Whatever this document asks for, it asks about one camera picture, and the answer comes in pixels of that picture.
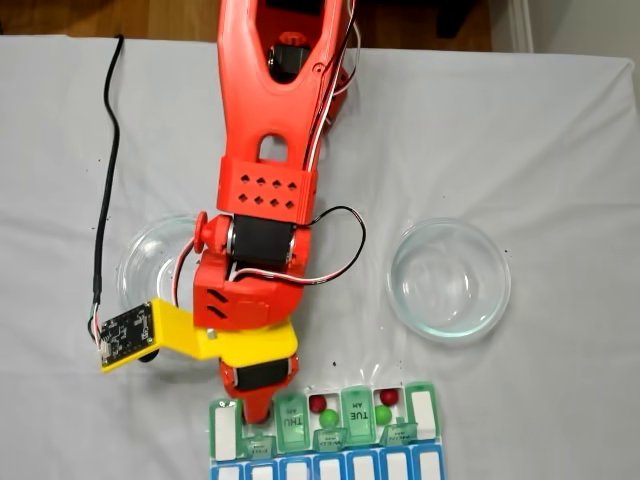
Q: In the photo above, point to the green ball pill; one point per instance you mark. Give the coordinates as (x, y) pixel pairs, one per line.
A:
(382, 414)
(328, 418)

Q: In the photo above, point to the black camera board yellow mount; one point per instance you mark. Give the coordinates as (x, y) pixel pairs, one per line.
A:
(127, 335)

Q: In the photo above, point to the weekly pill organizer box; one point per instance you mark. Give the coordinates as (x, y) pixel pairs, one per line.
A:
(320, 465)

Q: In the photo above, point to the white tablecloth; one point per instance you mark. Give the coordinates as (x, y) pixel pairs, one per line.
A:
(500, 150)

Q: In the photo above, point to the small clear glass bowl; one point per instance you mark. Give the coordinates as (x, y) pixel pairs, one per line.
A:
(480, 320)

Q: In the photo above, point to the large clear glass bowl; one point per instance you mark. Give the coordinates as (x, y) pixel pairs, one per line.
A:
(135, 260)

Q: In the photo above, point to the red ball pill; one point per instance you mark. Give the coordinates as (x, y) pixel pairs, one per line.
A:
(389, 397)
(317, 402)

